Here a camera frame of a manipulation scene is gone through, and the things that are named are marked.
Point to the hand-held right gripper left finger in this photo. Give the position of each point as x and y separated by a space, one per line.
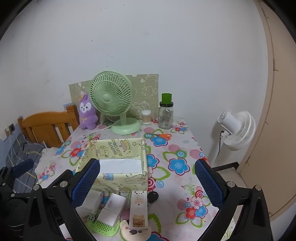
85 183

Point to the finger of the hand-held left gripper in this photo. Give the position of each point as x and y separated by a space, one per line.
23 166

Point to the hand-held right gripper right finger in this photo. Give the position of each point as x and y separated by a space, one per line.
208 183

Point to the white translucent plastic box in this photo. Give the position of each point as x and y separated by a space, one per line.
92 201

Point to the white charger box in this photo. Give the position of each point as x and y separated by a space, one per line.
113 206

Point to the green perforated plastic case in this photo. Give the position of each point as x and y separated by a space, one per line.
101 228

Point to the yellow cartoon printed box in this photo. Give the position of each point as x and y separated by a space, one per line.
120 144

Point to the long white medicine box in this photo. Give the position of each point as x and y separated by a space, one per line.
138 204

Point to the black car key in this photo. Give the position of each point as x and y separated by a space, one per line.
153 197

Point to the round cartoon dish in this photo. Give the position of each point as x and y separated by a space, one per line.
136 234

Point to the grey plaid cushion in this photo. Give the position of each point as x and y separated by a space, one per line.
18 150

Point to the white printed cloth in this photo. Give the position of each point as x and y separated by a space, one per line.
47 157

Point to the pink comb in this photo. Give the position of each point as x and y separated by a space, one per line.
126 213

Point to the wooden chair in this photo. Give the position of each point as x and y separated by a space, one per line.
46 120

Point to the white standing fan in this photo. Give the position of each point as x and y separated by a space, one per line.
242 129

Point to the purple plush toy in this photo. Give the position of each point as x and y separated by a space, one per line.
86 115

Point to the blue paper sheet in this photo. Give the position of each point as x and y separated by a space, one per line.
66 105

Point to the green desk fan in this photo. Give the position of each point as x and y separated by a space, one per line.
111 97

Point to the clear cotton swab container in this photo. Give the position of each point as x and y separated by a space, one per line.
146 117

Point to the green plastic cup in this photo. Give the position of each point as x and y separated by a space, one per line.
166 98

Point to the beige wooden door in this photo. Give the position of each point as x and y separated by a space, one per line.
277 115

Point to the beige cartoon printed board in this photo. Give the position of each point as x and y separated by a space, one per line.
148 88

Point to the wall socket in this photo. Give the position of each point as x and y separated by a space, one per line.
9 129

